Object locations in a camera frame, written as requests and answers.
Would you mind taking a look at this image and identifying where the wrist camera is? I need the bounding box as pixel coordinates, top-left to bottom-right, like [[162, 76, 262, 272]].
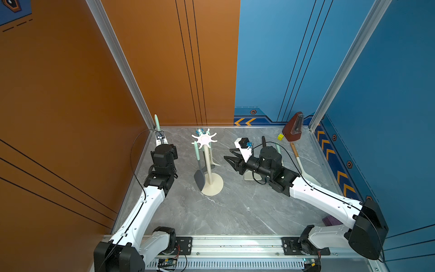
[[234, 137, 253, 163], [155, 130, 168, 146]]

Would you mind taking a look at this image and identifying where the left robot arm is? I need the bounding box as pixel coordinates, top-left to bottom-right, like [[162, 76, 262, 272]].
[[94, 143, 178, 272]]

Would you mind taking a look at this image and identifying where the dark red metronome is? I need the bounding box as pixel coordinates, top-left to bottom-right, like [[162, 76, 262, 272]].
[[282, 112, 304, 142]]

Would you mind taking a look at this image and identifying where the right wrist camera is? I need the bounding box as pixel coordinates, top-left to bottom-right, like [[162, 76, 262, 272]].
[[234, 137, 253, 163]]

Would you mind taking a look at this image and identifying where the wooden handle white spatula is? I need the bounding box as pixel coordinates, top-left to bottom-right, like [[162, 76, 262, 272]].
[[290, 142, 322, 187]]

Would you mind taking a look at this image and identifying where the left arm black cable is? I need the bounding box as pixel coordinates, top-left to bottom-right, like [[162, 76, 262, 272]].
[[130, 128, 160, 205]]

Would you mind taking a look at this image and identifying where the green circuit board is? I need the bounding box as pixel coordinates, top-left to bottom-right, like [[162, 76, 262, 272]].
[[157, 258, 178, 270], [302, 259, 322, 272]]

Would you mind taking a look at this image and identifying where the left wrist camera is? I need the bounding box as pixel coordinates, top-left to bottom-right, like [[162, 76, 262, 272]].
[[155, 130, 168, 146]]

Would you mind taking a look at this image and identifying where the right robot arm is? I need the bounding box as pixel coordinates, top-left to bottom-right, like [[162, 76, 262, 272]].
[[224, 146, 389, 260]]

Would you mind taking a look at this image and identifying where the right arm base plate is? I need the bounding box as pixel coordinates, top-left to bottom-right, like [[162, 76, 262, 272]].
[[281, 236, 331, 256]]

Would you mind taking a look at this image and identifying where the mint handle white spatula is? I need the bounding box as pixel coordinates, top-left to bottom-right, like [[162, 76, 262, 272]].
[[275, 143, 281, 154]]

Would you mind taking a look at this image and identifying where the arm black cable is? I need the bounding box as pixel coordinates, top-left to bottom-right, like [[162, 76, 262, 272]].
[[249, 141, 386, 264], [130, 128, 160, 205]]

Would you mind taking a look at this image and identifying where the mint handle grey spatula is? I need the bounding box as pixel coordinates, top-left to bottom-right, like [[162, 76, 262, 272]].
[[154, 114, 161, 131]]

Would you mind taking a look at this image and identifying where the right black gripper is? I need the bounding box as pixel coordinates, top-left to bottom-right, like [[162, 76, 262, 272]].
[[224, 148, 274, 181]]

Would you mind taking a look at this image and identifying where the white utensil rack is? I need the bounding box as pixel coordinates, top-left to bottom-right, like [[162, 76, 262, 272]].
[[192, 129, 224, 197]]

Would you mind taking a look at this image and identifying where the mint handle grey turner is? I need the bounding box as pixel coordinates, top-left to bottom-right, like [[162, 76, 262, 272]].
[[193, 141, 206, 191]]

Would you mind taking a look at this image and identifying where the left green circuit board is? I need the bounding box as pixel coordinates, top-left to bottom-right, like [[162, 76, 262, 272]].
[[157, 258, 178, 270]]

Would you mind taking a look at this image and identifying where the mint handle cream turner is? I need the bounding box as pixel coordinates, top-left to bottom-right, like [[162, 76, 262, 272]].
[[243, 171, 262, 181]]

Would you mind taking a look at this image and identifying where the right green circuit board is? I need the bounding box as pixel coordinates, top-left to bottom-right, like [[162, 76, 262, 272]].
[[302, 259, 322, 272]]

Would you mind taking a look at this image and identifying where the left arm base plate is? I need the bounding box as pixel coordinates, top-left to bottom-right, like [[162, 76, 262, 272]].
[[160, 236, 193, 256]]

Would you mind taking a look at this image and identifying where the aluminium front rail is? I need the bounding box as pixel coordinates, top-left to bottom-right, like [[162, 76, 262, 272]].
[[191, 225, 382, 260]]

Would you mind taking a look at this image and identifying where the small blue owl toy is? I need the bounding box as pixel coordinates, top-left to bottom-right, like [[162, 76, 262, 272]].
[[196, 128, 205, 136]]

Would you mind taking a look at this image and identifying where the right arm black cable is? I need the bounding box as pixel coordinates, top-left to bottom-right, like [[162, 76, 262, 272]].
[[249, 141, 386, 264]]

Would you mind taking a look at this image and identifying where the purple flat block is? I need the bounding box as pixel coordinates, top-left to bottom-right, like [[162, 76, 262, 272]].
[[322, 215, 342, 226]]

